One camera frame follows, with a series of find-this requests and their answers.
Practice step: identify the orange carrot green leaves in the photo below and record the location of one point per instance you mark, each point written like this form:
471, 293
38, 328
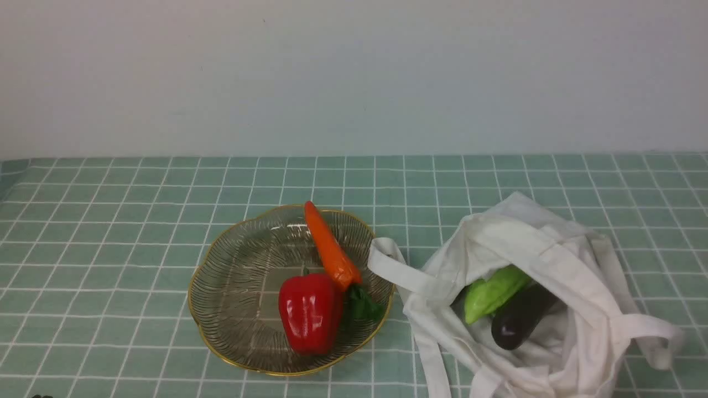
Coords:
351, 302

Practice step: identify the dark purple eggplant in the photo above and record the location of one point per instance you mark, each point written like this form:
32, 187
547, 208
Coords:
514, 321

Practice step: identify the light green pepper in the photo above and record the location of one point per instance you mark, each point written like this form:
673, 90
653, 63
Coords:
484, 297

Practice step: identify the glass bowl gold rim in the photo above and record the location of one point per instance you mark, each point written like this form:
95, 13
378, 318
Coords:
233, 294

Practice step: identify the red bell pepper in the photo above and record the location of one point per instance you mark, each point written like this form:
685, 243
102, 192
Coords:
310, 309

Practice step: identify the white cloth tote bag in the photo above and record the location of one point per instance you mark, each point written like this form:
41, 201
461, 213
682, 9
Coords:
575, 352

